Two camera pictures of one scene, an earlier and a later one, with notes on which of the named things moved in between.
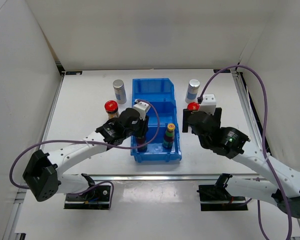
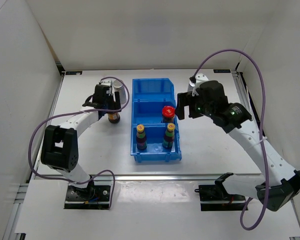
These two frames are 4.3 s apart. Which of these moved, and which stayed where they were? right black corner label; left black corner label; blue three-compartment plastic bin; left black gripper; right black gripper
Moved: left black gripper; right black gripper
Stayed: left black corner label; blue three-compartment plastic bin; right black corner label
